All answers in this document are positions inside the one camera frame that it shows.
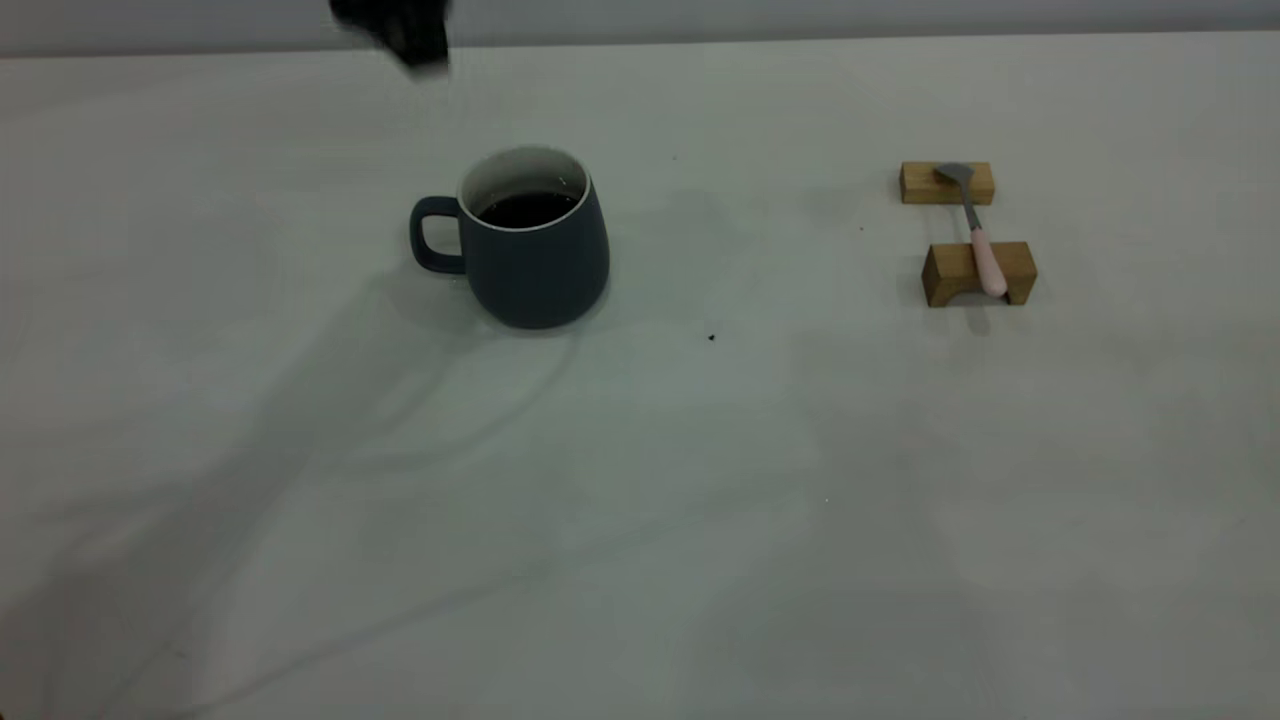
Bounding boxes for pink handled metal spoon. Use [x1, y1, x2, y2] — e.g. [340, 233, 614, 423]
[935, 162, 1009, 298]

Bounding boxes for dark grey ceramic mug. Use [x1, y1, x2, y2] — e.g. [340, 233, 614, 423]
[408, 145, 612, 331]

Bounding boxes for arched wooden block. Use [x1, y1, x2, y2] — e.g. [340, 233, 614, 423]
[921, 241, 1039, 308]

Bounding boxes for rectangular wooden block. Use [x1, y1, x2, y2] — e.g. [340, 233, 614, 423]
[899, 161, 997, 206]

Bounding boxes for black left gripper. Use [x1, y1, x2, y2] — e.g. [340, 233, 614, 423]
[329, 0, 452, 80]

